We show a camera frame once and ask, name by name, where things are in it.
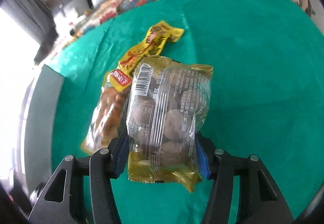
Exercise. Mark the yellow red-label snack packet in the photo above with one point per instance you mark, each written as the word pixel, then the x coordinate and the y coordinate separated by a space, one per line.
pixel 106 112

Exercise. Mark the gold cookie packet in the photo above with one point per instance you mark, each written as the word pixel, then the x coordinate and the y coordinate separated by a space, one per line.
pixel 167 112

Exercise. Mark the grey flat board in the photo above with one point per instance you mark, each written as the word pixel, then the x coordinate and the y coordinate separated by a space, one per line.
pixel 40 117

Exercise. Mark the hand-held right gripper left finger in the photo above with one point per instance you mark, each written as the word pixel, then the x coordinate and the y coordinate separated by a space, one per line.
pixel 122 150

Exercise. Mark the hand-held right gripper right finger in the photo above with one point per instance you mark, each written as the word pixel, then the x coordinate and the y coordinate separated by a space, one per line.
pixel 204 162

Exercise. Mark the green cloth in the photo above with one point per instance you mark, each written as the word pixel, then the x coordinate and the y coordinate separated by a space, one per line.
pixel 253 87

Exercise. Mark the grey curtain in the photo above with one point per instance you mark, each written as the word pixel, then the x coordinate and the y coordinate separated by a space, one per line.
pixel 30 11

